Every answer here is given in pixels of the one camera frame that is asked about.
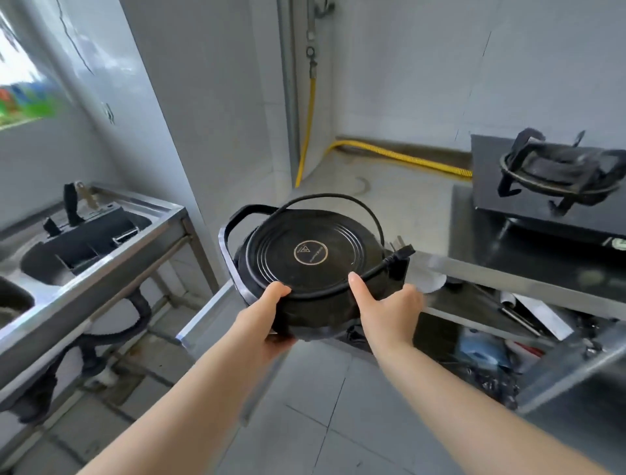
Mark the person's left hand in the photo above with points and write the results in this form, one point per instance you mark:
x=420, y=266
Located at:
x=263, y=319

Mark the person's right hand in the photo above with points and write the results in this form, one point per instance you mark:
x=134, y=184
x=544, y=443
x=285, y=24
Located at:
x=391, y=318

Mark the person's left thumb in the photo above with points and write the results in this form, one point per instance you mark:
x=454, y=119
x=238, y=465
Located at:
x=277, y=294

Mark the person's right thumb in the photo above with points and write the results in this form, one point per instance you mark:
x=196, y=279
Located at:
x=359, y=290

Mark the round black induction cooker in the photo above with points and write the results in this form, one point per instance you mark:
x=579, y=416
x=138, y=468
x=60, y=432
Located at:
x=313, y=266

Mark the person's left forearm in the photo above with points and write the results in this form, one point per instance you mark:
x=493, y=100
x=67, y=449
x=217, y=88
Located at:
x=181, y=406

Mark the person's right forearm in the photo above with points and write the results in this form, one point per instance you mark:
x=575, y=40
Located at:
x=469, y=416

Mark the blue plastic bag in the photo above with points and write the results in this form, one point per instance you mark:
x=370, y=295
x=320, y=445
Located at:
x=481, y=347

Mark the white paper sheet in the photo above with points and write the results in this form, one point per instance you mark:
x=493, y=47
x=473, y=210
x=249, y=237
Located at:
x=540, y=315

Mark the black dish rack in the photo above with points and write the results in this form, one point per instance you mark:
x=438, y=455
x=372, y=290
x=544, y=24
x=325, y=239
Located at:
x=88, y=235

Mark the stainless steel sink unit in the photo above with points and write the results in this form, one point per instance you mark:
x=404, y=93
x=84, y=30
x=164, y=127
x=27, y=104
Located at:
x=73, y=274

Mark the black glass gas stove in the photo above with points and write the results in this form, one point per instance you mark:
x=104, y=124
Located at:
x=543, y=195

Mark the black iron pan support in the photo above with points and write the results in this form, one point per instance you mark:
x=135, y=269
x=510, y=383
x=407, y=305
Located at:
x=557, y=171

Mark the gas valve fitting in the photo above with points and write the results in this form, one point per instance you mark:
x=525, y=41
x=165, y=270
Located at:
x=313, y=44

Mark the window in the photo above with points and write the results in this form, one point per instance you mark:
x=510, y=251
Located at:
x=24, y=78

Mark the grey wall pipe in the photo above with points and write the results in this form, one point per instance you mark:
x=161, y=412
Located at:
x=289, y=88

